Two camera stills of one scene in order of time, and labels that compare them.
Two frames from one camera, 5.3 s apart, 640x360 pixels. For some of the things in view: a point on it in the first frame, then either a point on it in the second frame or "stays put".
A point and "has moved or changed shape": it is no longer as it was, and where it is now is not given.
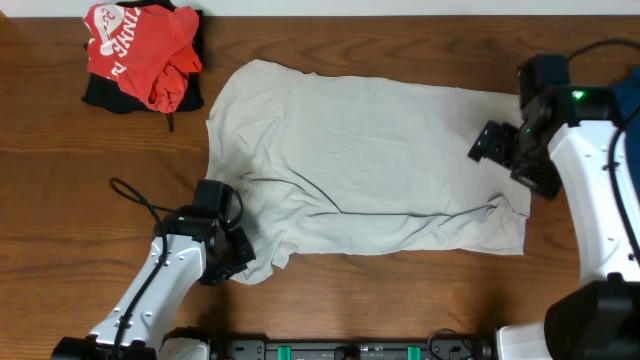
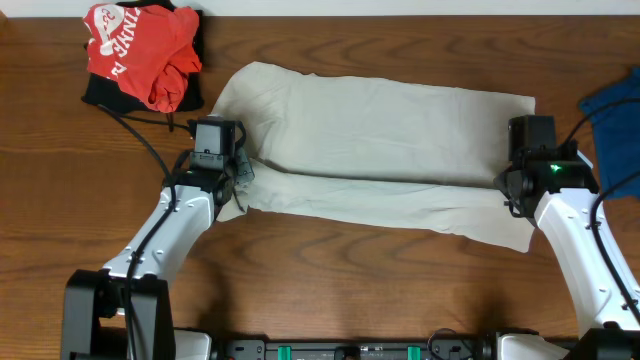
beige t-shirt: x=322 y=163 has moved or changed shape
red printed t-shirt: x=151 y=49 stays put
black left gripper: x=246 y=254 to x=244 y=171
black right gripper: x=492 y=143 to x=501 y=182
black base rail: x=443 y=348 stays put
